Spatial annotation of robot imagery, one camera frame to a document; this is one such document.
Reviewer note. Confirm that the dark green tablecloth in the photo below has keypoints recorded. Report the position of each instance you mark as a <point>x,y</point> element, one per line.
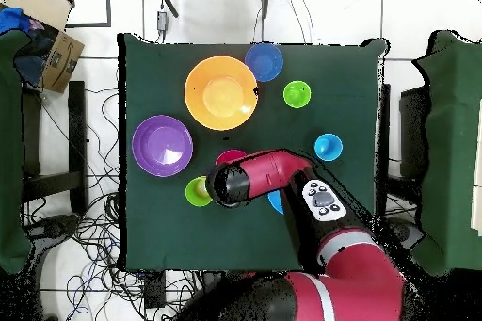
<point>158,72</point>

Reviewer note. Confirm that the black stool frame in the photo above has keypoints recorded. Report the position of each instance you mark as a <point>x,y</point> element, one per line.
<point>77,129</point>

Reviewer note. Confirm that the cardboard box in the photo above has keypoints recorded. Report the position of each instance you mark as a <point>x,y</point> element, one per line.
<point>64,61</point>

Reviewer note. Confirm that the thin black frame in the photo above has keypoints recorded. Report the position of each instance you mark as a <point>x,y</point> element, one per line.
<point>109,4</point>

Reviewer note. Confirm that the pink-red small bowl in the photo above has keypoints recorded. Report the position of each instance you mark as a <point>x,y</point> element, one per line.
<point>229,156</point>

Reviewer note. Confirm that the light blue cup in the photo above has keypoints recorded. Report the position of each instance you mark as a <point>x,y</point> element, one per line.
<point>328,147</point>

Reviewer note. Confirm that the light blue bowl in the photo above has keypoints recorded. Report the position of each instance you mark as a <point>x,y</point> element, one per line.
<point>276,202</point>

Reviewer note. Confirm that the black floor box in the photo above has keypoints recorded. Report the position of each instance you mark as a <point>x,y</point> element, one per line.
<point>155,290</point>

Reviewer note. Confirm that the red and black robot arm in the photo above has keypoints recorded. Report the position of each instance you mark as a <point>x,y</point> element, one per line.
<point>271,176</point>

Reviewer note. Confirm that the black pedestal base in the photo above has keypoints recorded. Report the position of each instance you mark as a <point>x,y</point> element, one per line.
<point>408,234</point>
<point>56,227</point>

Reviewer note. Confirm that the blue cloth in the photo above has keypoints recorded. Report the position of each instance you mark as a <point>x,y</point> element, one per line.
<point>13,19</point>

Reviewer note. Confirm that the light green cup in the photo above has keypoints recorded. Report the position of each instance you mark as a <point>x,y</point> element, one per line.
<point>296,94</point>

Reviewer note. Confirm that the purple bowl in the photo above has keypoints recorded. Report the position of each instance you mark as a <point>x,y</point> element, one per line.
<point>162,146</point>

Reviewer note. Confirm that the dark blue small bowl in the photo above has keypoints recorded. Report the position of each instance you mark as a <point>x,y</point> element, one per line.
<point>263,62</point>

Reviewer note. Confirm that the black tripod leg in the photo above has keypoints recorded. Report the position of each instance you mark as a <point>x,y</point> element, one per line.
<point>266,1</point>
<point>169,4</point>

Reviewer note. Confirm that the green cloth covered table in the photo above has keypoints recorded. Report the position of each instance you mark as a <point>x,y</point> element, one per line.
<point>452,147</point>
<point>11,147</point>

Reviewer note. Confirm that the grey power adapter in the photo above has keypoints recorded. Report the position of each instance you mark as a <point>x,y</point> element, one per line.
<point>162,20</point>

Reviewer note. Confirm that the large orange bowl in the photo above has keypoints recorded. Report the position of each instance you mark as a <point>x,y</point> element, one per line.
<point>220,95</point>

